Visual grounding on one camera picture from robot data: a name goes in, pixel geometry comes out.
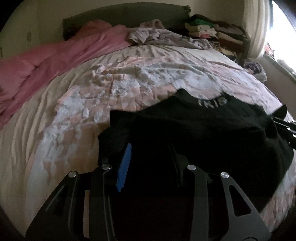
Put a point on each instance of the pink duvet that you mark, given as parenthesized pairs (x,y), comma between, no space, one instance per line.
(24,75)

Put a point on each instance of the dark headboard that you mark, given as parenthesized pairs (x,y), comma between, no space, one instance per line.
(129,14)

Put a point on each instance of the lilac crumpled garment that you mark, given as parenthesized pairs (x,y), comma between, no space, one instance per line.
(154,33)

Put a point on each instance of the wall switch plate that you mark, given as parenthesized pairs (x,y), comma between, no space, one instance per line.
(29,36)

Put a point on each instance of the black IKIS garment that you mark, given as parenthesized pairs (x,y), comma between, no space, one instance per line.
(218,135)

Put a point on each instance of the cream curtain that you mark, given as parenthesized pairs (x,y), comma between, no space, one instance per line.
(256,23)

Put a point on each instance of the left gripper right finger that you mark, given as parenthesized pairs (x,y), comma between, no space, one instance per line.
(218,209)

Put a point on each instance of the stack of folded clothes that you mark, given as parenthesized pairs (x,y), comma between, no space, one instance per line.
(229,39)

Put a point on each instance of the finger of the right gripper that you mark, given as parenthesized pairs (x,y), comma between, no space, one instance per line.
(287,129)

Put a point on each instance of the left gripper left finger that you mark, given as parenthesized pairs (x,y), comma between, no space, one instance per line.
(80,207)

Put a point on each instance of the clothes heap by window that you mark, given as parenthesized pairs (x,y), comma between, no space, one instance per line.
(255,69)

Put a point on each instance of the pink white tufted bedspread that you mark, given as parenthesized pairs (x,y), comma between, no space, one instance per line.
(56,131)

